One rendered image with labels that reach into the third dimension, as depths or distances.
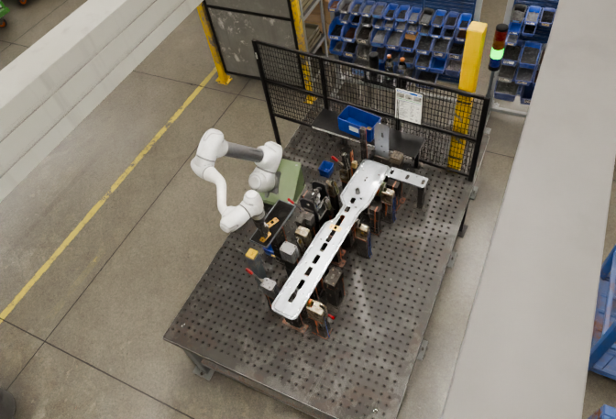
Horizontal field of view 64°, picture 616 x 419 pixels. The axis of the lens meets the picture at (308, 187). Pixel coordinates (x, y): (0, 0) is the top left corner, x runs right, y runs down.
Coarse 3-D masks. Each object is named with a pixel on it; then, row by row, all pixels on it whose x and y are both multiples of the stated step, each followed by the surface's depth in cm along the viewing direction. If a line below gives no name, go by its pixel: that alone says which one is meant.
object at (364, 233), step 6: (360, 228) 331; (366, 228) 330; (360, 234) 336; (366, 234) 331; (360, 240) 342; (366, 240) 338; (360, 246) 348; (366, 246) 344; (360, 252) 354; (366, 252) 350; (366, 258) 355
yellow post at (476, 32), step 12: (480, 24) 299; (468, 36) 300; (480, 36) 296; (468, 48) 306; (480, 48) 303; (468, 60) 312; (480, 60) 317; (468, 72) 320; (468, 84) 326; (468, 96) 333; (468, 108) 341; (456, 120) 354; (468, 120) 353; (456, 144) 371; (456, 168) 390
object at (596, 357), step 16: (608, 256) 363; (608, 272) 371; (608, 288) 375; (608, 304) 327; (608, 320) 320; (592, 336) 353; (608, 336) 303; (592, 352) 324; (608, 352) 346; (592, 368) 339; (608, 368) 340
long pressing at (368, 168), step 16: (368, 160) 374; (352, 176) 366; (368, 176) 364; (384, 176) 363; (352, 192) 357; (368, 192) 355; (352, 208) 348; (352, 224) 340; (320, 240) 334; (336, 240) 333; (304, 256) 328; (320, 256) 327; (304, 272) 320; (320, 272) 319; (288, 288) 314; (304, 288) 313; (272, 304) 308; (288, 304) 307; (304, 304) 307
